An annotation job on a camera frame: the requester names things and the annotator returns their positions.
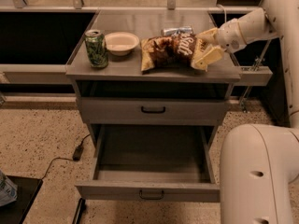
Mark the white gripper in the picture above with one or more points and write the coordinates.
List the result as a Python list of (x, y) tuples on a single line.
[(229, 34)]

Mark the brown chip bag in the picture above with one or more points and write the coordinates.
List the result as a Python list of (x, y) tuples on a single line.
[(161, 51)]

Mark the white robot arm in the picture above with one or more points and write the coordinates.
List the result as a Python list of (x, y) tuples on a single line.
[(259, 162)]

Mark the grey drawer cabinet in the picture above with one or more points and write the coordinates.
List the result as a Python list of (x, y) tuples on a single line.
[(123, 78)]

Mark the closed upper drawer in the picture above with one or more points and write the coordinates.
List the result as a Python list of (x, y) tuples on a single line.
[(151, 111)]

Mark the open middle drawer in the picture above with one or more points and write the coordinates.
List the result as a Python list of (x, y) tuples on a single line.
[(151, 163)]

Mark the crumpled plastic bag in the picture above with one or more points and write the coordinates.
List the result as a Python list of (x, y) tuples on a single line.
[(8, 190)]

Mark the crushed silver can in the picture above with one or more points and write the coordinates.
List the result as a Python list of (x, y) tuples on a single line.
[(176, 30)]

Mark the white bowl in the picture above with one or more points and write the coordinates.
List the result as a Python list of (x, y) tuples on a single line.
[(121, 43)]

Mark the green soda can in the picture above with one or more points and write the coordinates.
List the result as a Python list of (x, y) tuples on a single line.
[(96, 48)]

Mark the black flat object on floor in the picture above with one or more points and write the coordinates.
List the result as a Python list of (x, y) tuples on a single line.
[(79, 211)]

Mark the black tray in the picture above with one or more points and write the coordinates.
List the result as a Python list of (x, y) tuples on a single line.
[(16, 212)]

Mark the black power adapter with cable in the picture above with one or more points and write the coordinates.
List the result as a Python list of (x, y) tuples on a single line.
[(74, 156)]

